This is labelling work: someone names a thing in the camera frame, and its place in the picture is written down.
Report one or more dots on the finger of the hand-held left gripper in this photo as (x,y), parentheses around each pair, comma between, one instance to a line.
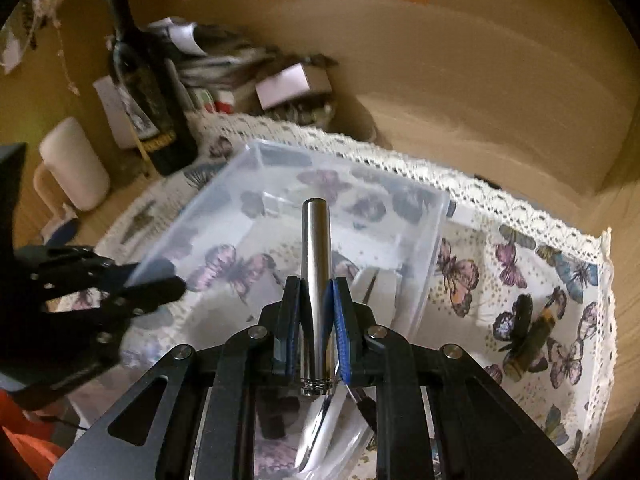
(75,260)
(150,292)

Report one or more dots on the white mug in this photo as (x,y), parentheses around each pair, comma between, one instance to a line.
(75,160)

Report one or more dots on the dark wine bottle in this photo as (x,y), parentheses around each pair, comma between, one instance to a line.
(150,110)

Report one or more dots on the small white cardboard box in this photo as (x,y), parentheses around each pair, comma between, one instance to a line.
(287,85)

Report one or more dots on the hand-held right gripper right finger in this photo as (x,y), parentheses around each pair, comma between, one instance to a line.
(342,335)

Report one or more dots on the stack of magazines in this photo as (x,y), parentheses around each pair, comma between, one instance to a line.
(220,65)

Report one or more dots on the white handheld massager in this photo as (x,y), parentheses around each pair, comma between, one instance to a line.
(322,427)

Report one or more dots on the clear plastic box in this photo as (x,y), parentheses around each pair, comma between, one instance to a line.
(280,180)

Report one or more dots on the orange cloth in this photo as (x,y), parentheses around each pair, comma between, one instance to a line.
(30,452)

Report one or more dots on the black and yellow lighter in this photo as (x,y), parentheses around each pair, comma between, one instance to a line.
(535,337)

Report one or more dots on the white paper note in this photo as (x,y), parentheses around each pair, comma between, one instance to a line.
(112,110)

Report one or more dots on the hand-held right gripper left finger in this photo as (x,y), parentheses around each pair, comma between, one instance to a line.
(292,335)

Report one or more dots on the silver metal cylinder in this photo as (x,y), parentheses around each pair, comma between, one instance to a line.
(316,260)

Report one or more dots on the butterfly print lace tablecloth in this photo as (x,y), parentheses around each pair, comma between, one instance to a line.
(500,280)

